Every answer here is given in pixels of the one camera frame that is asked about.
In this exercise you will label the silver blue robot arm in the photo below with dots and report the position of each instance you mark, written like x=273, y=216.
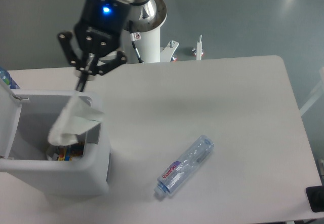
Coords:
x=144, y=15

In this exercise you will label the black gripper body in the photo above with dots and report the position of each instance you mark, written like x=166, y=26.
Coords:
x=99, y=29

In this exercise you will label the colourful trash in can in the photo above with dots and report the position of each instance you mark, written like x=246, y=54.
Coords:
x=66, y=153

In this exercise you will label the blue bottle behind can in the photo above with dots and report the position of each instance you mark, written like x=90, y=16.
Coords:
x=9, y=81

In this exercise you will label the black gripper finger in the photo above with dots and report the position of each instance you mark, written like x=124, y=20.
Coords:
x=92, y=68
x=64, y=38

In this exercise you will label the black device at table edge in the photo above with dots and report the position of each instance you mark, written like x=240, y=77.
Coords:
x=315, y=198

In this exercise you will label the clear plastic water bottle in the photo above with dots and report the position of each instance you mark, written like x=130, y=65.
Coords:
x=182, y=168

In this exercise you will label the white plastic wrapper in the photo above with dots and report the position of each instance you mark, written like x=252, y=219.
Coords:
x=76, y=118

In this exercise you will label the white trash can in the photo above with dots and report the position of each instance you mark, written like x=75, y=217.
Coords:
x=26, y=119

